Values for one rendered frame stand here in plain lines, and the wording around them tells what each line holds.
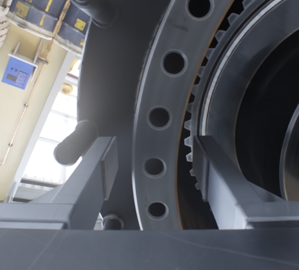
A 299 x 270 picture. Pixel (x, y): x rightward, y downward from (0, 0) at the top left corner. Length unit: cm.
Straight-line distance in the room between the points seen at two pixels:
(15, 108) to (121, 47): 495
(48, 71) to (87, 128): 461
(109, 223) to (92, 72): 14
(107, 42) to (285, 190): 18
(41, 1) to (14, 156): 362
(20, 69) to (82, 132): 439
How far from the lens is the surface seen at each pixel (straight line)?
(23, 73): 455
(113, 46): 18
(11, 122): 525
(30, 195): 643
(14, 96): 501
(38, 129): 508
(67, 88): 852
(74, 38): 322
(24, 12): 321
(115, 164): 16
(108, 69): 18
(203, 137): 16
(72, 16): 328
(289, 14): 24
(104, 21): 17
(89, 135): 17
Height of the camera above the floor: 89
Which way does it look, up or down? 14 degrees up
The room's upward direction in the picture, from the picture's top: 150 degrees counter-clockwise
